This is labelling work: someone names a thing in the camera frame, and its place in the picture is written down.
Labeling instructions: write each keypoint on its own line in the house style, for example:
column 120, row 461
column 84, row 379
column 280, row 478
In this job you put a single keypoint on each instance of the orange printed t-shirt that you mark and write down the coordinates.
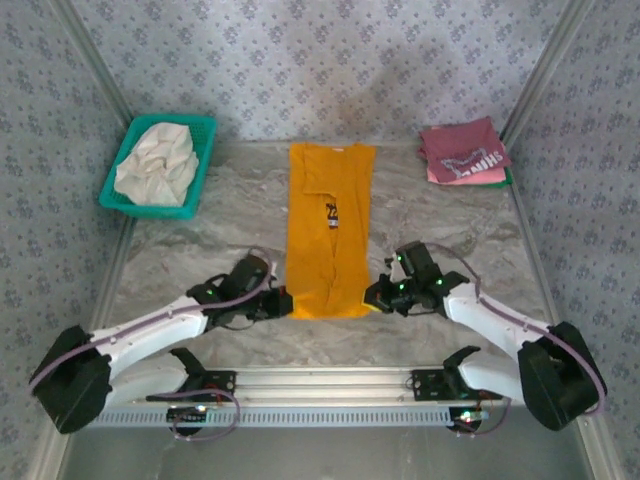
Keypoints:
column 310, row 240

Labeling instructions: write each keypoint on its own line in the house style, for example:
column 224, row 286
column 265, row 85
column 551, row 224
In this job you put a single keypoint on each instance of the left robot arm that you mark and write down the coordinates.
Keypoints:
column 150, row 325

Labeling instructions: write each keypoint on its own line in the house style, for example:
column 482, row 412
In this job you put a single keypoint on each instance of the teal plastic basket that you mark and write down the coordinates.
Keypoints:
column 150, row 212

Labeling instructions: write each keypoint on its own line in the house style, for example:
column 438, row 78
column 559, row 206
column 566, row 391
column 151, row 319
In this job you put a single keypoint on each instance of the pink t-shirt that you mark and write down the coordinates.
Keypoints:
column 480, row 179

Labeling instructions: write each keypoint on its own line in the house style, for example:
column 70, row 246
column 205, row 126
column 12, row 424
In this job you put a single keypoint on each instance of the small black circuit board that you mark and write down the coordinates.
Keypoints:
column 187, row 415
column 467, row 417

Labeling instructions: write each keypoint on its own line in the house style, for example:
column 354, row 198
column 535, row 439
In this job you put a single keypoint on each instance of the green t-shirt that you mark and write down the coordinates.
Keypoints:
column 508, row 181

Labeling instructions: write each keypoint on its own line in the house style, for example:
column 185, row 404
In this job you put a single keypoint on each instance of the cream white t-shirt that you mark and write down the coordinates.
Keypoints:
column 155, row 165

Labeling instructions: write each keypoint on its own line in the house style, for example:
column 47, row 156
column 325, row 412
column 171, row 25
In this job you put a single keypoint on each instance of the maroon printed t-shirt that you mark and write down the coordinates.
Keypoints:
column 460, row 145

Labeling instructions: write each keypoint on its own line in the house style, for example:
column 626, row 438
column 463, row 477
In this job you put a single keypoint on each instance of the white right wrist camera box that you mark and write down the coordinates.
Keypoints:
column 395, row 271

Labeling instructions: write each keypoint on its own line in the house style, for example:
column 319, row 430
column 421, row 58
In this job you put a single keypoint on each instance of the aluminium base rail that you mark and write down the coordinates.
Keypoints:
column 325, row 385

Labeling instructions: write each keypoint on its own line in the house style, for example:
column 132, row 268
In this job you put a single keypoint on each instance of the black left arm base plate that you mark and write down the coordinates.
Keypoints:
column 225, row 382

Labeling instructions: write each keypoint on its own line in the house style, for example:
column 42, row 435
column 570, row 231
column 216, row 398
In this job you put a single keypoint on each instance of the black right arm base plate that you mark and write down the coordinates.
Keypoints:
column 425, row 385

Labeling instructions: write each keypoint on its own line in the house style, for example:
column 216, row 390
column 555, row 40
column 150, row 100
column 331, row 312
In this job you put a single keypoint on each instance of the aluminium frame post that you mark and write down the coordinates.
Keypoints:
column 90, row 50
column 555, row 50

